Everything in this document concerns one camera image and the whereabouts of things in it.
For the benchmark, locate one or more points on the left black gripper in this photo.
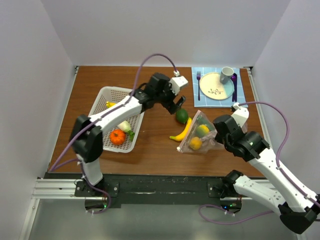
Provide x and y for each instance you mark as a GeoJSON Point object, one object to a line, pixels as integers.
{"type": "Point", "coordinates": [170, 106]}

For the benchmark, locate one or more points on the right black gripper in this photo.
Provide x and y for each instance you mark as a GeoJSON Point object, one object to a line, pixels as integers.
{"type": "Point", "coordinates": [218, 138]}

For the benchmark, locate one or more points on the green fake vegetable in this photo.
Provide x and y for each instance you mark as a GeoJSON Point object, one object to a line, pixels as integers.
{"type": "Point", "coordinates": [182, 116]}

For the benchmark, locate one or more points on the clear zip top bag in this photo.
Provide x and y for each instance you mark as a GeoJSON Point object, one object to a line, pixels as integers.
{"type": "Point", "coordinates": [208, 142]}

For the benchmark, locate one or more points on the yellow orange fake pear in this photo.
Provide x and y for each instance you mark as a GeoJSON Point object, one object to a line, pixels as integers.
{"type": "Point", "coordinates": [195, 143]}

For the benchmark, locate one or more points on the yellow fake fruit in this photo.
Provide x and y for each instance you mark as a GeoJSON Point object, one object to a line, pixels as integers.
{"type": "Point", "coordinates": [181, 136]}

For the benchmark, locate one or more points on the white fake radish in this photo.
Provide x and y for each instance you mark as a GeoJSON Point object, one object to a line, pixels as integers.
{"type": "Point", "coordinates": [126, 127]}

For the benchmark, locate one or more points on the white perforated plastic basket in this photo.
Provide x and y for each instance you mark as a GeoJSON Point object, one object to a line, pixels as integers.
{"type": "Point", "coordinates": [126, 109]}

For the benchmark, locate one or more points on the yellow fake banana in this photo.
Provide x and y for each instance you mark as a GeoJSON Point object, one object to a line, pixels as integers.
{"type": "Point", "coordinates": [109, 104]}

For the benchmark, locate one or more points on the orange fake fruit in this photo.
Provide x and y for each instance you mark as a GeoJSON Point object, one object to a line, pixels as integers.
{"type": "Point", "coordinates": [117, 137]}

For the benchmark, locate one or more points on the dark green fake cucumber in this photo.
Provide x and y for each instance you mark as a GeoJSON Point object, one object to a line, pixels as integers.
{"type": "Point", "coordinates": [207, 123]}

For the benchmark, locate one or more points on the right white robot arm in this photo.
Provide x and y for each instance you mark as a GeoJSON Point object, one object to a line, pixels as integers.
{"type": "Point", "coordinates": [296, 205]}

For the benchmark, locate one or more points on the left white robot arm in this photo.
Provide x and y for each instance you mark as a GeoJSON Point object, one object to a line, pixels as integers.
{"type": "Point", "coordinates": [88, 132]}

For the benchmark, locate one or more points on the yellow green fake lemon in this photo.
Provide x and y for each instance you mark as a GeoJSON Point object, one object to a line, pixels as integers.
{"type": "Point", "coordinates": [201, 131]}

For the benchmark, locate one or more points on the purple plastic fork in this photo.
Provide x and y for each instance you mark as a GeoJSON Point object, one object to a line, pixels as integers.
{"type": "Point", "coordinates": [198, 77]}

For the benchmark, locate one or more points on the cream and blue plate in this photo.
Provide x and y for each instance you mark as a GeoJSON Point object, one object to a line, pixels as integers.
{"type": "Point", "coordinates": [212, 88]}

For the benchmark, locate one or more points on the blue checkered placemat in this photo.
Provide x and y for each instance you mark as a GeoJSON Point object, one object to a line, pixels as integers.
{"type": "Point", "coordinates": [206, 102]}

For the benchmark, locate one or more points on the purple plastic knife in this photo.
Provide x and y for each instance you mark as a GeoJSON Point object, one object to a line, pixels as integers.
{"type": "Point", "coordinates": [235, 81]}

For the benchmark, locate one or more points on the purple plastic spoon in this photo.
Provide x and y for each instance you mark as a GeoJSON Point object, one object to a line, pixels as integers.
{"type": "Point", "coordinates": [233, 84]}

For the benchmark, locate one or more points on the grey mug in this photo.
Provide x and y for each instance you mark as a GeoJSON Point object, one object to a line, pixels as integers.
{"type": "Point", "coordinates": [226, 74]}

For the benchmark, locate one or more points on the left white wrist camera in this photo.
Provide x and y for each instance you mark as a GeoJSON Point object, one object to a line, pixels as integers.
{"type": "Point", "coordinates": [177, 82]}

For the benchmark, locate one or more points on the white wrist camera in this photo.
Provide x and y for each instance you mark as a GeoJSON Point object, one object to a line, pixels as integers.
{"type": "Point", "coordinates": [240, 114]}
{"type": "Point", "coordinates": [177, 82]}

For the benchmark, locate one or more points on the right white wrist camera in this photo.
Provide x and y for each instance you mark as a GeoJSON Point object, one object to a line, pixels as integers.
{"type": "Point", "coordinates": [240, 114]}

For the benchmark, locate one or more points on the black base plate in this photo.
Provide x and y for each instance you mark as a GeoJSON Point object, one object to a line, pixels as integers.
{"type": "Point", "coordinates": [211, 193]}

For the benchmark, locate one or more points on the front aluminium rail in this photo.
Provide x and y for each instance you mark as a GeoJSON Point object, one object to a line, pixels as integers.
{"type": "Point", "coordinates": [75, 188]}

